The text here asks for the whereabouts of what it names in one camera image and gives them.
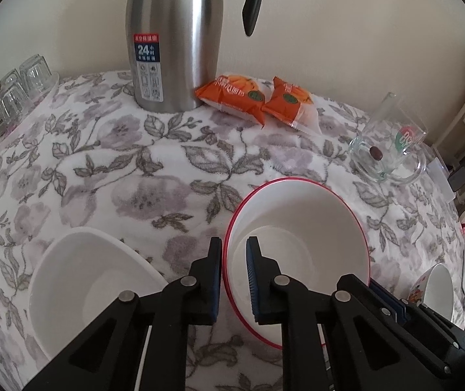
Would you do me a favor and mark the floral fleece tablecloth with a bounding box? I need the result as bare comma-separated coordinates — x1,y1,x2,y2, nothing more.
0,72,465,390

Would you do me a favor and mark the strawberry pattern bowl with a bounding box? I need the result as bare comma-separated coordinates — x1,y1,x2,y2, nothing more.
223,178,370,349

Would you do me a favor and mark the white power strip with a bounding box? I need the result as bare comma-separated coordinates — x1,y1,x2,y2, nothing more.
426,158,455,202

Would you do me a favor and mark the clear glass mug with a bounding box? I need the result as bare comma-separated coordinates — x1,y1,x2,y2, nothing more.
349,93,427,184

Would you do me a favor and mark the orange snack packet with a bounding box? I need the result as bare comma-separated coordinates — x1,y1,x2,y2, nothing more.
195,72,273,126
262,76,321,135

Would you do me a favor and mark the white square bowl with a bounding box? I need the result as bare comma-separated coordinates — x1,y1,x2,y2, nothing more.
29,227,167,359

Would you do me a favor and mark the stainless steel thermos jug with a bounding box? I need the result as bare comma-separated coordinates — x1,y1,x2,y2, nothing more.
125,0,265,114

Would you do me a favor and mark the small clear glass cup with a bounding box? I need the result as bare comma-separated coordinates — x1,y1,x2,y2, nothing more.
19,54,53,98

